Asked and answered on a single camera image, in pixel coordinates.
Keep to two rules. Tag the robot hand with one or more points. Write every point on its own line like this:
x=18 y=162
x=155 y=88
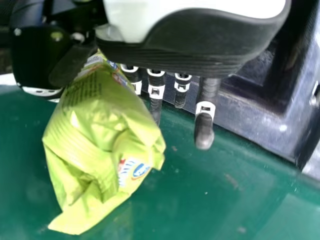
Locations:
x=190 y=42

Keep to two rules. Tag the yellow-green biscuit packet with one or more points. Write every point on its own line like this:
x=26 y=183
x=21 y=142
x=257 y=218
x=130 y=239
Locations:
x=100 y=125

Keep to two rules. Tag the black oven with glass door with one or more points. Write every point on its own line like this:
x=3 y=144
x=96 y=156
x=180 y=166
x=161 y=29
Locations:
x=262 y=112

